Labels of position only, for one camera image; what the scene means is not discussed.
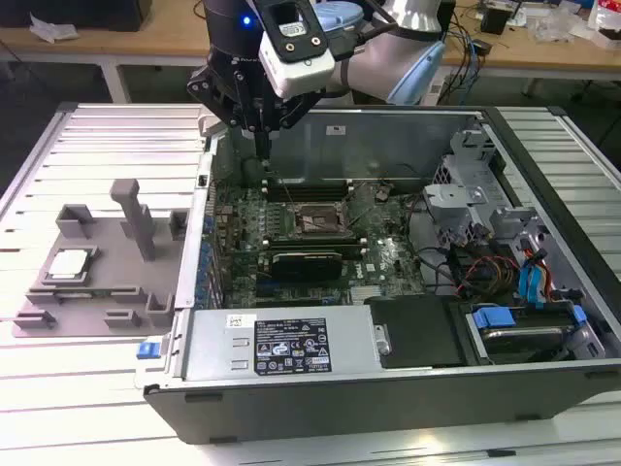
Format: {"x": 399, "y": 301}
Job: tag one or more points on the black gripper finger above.
{"x": 213, "y": 94}
{"x": 298, "y": 109}

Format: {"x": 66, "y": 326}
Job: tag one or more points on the thin metal locking lever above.
{"x": 287, "y": 191}

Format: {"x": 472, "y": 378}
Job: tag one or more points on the silver CPU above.
{"x": 70, "y": 264}

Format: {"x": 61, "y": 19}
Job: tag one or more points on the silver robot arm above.
{"x": 383, "y": 63}

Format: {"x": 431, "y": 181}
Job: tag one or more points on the CPU socket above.
{"x": 317, "y": 221}

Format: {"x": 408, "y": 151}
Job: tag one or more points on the wooden desk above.
{"x": 145, "y": 36}

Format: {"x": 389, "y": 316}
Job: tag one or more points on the green motherboard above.
{"x": 383, "y": 228}

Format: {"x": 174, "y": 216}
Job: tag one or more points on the black graphics card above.
{"x": 305, "y": 267}

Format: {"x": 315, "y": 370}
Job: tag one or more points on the crumpled white plastic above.
{"x": 51, "y": 30}

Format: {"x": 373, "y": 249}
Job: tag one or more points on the grey metal drive cage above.
{"x": 451, "y": 199}

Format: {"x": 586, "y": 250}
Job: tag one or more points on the small flat black object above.
{"x": 482, "y": 47}

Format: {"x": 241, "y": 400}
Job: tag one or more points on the silver chipset heatsink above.
{"x": 366, "y": 294}

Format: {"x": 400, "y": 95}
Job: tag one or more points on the grey parts rack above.
{"x": 111, "y": 272}

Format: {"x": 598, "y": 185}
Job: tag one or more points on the small black box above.
{"x": 495, "y": 22}

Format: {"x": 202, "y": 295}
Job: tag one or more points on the silver power supply unit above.
{"x": 208, "y": 340}

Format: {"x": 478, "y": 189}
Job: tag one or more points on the black plastic drive cover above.
{"x": 417, "y": 330}

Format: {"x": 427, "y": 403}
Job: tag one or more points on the blue case latch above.
{"x": 148, "y": 350}

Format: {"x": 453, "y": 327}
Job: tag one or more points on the clear plastic bags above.
{"x": 558, "y": 24}

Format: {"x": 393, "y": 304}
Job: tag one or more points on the black open PC case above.
{"x": 339, "y": 408}

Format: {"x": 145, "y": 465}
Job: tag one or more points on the hard disk in blue carrier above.
{"x": 521, "y": 340}

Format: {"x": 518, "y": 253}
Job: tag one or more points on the red and white bag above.
{"x": 606, "y": 14}

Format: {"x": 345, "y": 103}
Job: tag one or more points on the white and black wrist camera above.
{"x": 301, "y": 73}

